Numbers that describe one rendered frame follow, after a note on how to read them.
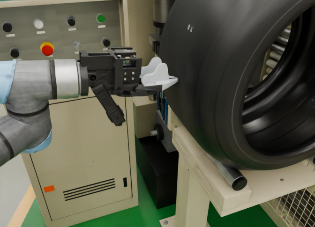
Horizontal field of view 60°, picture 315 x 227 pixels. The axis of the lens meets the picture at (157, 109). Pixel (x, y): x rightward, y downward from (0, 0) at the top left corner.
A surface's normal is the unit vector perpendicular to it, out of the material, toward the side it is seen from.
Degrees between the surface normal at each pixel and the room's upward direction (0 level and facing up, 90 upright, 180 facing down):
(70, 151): 90
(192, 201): 90
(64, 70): 44
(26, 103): 97
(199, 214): 90
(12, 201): 0
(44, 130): 100
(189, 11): 60
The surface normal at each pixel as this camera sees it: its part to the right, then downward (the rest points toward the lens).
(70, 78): 0.35, 0.01
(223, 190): 0.00, -0.84
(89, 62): 0.35, 0.49
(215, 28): -0.70, -0.10
